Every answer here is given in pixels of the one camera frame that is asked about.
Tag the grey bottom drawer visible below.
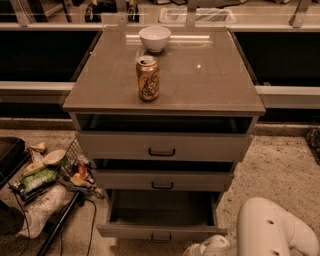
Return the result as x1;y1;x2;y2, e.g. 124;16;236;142
97;190;227;243

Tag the grey drawer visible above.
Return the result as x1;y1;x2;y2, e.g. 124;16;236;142
97;190;227;243
76;131;253;162
94;170;233;192

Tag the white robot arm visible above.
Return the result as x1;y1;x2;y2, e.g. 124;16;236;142
182;197;319;256

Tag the grey drawer cabinet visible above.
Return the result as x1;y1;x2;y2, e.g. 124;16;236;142
62;25;266;244

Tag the grey top drawer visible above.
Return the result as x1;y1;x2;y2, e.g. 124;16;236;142
76;131;253;162

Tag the grey middle drawer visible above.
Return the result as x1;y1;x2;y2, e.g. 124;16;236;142
94;170;233;192

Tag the gold soda can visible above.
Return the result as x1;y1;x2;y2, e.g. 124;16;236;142
136;55;160;101

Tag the white bowl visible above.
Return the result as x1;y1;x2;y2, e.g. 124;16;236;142
139;26;171;52

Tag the black tripod leg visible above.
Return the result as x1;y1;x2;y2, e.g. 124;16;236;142
36;192;84;256

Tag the small white dish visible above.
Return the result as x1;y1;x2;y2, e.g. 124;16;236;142
42;149;66;165

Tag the clear plastic tray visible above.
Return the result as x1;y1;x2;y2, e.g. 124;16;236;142
158;8;236;23

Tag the green snack bag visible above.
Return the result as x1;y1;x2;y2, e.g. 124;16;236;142
22;169;57;193

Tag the black bin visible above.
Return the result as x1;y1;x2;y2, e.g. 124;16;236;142
0;137;29;189

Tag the wire basket with items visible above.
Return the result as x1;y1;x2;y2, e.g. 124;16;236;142
58;139;104;199

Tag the black cable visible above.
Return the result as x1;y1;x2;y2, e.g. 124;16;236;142
83;198;98;256

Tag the black wire basket right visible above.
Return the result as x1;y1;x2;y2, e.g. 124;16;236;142
305;121;320;165

